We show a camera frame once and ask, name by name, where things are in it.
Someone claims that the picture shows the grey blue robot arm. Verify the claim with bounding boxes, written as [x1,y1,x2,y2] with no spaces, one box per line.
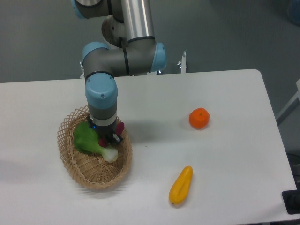
[72,0,166,147]

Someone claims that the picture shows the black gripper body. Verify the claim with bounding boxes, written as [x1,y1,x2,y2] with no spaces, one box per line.
[90,121,117,140]

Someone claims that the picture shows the woven wicker basket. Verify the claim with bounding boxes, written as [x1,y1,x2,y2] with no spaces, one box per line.
[57,106,133,190]

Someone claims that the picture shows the orange tangerine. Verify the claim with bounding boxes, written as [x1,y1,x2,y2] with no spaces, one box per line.
[188,108,210,129]

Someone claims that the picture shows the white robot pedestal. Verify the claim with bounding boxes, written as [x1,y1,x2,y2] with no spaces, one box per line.
[101,15,128,48]

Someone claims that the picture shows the green bok choy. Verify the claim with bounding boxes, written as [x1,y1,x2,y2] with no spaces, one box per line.
[73,121,118,163]

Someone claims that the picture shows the white frame at right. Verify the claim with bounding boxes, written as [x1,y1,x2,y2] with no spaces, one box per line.
[276,80,300,126]

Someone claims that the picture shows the purple sweet potato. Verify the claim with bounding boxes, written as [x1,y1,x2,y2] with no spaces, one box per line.
[98,122,125,148]

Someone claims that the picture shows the yellow papaya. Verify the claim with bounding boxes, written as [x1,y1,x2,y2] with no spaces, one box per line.
[168,166,194,206]

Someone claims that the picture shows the black device at table edge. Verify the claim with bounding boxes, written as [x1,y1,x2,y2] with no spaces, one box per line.
[282,190,300,215]

